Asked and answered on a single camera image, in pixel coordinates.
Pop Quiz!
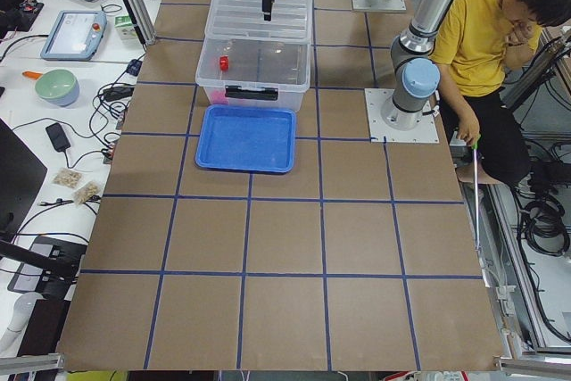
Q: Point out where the red block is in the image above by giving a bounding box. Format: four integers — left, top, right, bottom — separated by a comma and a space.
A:
219, 55, 229, 71

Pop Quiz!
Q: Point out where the clear plastic storage box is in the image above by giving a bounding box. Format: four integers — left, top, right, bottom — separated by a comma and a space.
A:
195, 38, 310, 112

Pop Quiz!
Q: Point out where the white bulb lamp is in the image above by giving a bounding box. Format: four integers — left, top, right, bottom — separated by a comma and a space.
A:
1, 292, 45, 357

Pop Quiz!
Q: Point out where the green reacher grabber stick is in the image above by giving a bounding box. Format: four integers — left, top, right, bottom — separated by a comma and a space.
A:
472, 138, 481, 258

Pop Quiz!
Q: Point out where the black phone on desk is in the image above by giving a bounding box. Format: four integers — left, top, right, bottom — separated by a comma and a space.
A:
46, 122, 70, 153

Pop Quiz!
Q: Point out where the person in yellow shirt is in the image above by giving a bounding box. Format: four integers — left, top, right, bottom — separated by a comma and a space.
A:
430, 0, 570, 186

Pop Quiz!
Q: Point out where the blue plastic tray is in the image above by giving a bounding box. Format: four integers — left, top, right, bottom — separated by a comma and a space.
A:
195, 104, 297, 173

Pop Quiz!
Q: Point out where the blue teach pendant near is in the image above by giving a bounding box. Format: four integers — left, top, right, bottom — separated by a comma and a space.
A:
40, 11, 107, 62

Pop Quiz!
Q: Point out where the snack bag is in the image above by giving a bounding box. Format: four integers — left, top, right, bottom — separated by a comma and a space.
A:
52, 168, 83, 189
72, 181, 101, 205

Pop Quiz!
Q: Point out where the green bowl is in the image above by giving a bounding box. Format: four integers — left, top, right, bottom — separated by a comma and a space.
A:
35, 69, 79, 107

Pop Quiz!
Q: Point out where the green white carton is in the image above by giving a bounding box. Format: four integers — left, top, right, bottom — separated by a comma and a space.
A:
113, 15, 138, 40

